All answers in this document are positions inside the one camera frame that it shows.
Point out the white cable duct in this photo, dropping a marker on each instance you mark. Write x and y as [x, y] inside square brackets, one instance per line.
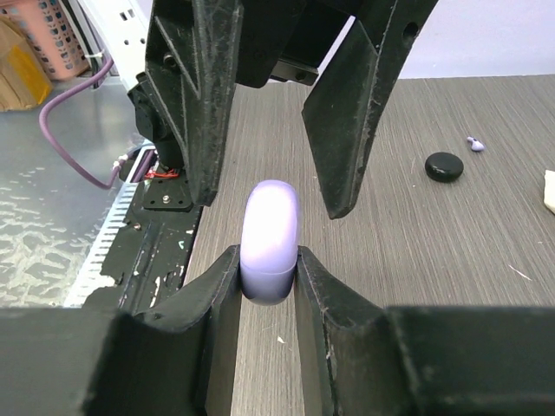
[89, 278]

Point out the pink plastic basket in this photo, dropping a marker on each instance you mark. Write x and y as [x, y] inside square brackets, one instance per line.
[53, 39]

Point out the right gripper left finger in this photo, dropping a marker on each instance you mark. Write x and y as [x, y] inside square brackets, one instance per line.
[177, 358]

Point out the cardboard box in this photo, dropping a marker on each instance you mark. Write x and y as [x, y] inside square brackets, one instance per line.
[24, 84]

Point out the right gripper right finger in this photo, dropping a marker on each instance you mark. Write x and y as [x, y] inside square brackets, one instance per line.
[359, 359]

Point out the purple earbud charging case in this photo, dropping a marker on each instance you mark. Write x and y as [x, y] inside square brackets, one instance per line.
[269, 242]

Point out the black earbud charging case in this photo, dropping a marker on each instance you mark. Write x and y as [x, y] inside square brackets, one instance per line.
[444, 167]

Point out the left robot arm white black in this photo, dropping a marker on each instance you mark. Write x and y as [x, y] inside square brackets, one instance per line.
[129, 55]

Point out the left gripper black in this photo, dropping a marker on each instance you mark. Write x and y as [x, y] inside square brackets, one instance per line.
[191, 65]

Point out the cream cloth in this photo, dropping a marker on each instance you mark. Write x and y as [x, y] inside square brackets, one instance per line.
[549, 190]

